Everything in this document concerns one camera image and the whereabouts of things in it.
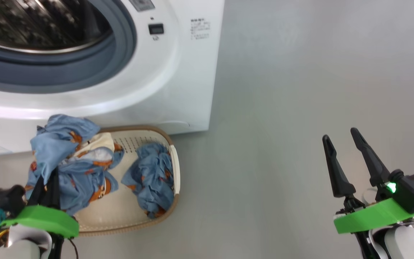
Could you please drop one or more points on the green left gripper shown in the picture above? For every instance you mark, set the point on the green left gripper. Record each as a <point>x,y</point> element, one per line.
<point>45,217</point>

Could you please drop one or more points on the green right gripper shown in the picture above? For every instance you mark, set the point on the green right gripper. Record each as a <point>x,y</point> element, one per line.
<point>368,216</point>

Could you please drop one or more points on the blue cartoon print pyjama top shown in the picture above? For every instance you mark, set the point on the blue cartoon print pyjama top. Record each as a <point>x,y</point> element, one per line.
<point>74,180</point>

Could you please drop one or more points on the blue cartoon print pyjama trousers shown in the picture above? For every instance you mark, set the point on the blue cartoon print pyjama trousers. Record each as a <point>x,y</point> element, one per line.
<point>153,180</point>

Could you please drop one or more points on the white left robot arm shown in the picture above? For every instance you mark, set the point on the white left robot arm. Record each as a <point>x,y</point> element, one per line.
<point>27,244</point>

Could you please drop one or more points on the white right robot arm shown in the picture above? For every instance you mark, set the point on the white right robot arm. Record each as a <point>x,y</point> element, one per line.
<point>404,244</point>

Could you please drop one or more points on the cream perforated laundry basket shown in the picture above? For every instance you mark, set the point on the cream perforated laundry basket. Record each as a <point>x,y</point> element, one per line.
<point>120,205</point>

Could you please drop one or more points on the grey rubber door gasket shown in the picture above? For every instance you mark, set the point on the grey rubber door gasket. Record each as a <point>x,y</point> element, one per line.
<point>67,72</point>

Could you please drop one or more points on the white front-load washing machine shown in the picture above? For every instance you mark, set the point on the white front-load washing machine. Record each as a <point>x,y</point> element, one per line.
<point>178,90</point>

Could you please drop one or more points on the steel washing machine drum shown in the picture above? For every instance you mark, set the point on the steel washing machine drum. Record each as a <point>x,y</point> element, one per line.
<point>31,25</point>

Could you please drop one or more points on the round white filter cover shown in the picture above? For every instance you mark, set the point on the round white filter cover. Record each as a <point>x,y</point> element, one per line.
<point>174,124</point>

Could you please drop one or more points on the grey warning label sticker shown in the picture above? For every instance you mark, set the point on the grey warning label sticker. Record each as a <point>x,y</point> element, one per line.
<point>141,4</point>

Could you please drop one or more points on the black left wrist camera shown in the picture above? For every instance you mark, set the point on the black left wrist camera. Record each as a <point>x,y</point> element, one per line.
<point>4,199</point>

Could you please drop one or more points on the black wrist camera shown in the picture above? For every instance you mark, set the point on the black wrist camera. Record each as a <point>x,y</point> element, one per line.
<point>413,190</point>
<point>4,199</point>

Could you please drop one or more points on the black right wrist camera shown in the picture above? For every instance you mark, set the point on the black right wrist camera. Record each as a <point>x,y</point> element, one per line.
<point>413,190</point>

